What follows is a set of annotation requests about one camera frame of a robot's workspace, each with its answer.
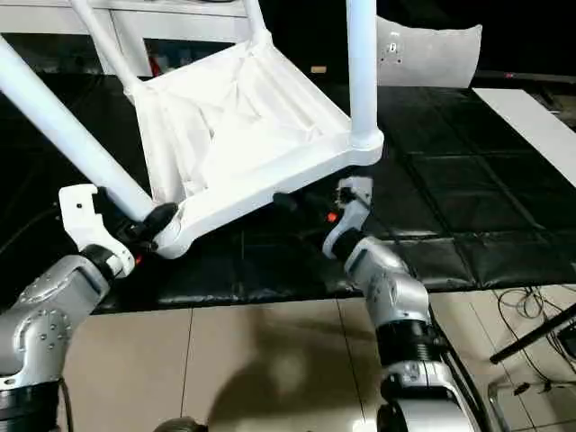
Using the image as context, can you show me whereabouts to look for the white plastic table top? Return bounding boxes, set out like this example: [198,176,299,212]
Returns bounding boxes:
[122,32,387,262]

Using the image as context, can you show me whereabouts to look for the white plastic table leg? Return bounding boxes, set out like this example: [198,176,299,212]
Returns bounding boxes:
[345,0,380,146]
[68,0,137,92]
[241,0,272,47]
[0,32,158,225]

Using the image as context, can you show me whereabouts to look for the black work mat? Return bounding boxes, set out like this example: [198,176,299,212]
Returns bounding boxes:
[0,70,576,312]

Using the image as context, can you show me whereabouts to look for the black cabinet with gold label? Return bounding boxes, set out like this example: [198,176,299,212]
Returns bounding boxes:
[268,0,380,87]

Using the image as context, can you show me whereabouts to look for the grey cushion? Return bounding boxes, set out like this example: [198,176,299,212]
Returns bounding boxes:
[374,14,484,90]

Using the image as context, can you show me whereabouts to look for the white flat panel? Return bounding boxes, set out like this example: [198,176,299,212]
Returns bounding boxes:
[471,86,576,191]

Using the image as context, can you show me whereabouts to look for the white sideboard with glass doors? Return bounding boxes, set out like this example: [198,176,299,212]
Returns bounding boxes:
[0,0,254,78]

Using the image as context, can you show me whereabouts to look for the black metal rod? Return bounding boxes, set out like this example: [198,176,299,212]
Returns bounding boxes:
[488,302,576,366]

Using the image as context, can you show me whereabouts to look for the black bar with red light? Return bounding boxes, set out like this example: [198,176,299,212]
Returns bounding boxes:
[475,69,576,83]

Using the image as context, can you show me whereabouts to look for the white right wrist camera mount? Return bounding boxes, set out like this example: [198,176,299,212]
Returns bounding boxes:
[320,175,375,261]

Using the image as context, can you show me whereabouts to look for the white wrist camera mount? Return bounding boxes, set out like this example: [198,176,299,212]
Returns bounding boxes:
[57,182,137,279]
[320,175,375,261]

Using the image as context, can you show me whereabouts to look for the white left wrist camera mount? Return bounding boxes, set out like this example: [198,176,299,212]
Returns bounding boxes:
[57,182,137,279]

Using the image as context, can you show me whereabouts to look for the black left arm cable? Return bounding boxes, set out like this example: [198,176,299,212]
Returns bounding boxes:
[55,376,77,432]

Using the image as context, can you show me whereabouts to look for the thin pale floor cables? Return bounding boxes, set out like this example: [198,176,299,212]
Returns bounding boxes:
[493,286,564,326]

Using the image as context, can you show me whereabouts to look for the grey metal frame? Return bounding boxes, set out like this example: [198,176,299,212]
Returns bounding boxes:
[487,379,576,432]

